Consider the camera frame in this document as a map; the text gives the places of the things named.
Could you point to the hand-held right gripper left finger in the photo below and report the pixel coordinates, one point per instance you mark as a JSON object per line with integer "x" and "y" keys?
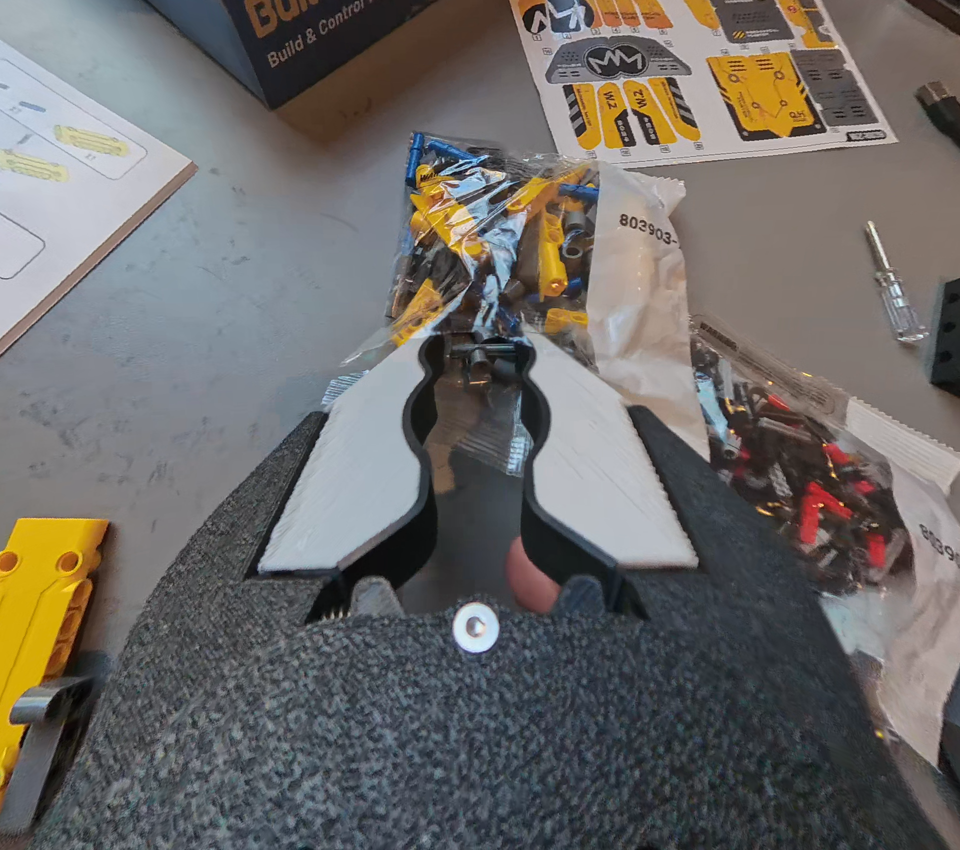
{"x": 352, "y": 482}

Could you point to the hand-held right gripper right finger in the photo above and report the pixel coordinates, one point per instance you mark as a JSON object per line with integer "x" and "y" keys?
{"x": 607, "y": 482}

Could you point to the clear bag yellow blue parts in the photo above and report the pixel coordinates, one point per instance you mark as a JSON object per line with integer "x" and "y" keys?
{"x": 525, "y": 242}

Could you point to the yellow building panel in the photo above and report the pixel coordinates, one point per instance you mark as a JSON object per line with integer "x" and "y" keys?
{"x": 37, "y": 602}

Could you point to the dark grey short beam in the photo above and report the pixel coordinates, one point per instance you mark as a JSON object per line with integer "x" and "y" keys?
{"x": 45, "y": 722}

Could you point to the grey desk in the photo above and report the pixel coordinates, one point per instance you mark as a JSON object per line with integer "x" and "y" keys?
{"x": 262, "y": 250}

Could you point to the person's right hand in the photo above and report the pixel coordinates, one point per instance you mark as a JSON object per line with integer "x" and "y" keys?
{"x": 531, "y": 580}

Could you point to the clear bag black red parts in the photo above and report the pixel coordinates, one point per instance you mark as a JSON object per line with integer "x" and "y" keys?
{"x": 810, "y": 482}

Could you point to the black box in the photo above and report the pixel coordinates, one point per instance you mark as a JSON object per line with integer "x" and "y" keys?
{"x": 946, "y": 340}

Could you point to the white instruction booklet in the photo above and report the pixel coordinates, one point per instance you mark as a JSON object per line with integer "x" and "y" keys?
{"x": 67, "y": 190}

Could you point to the yellow black sticker sheet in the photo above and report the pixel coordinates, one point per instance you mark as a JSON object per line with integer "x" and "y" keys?
{"x": 697, "y": 62}

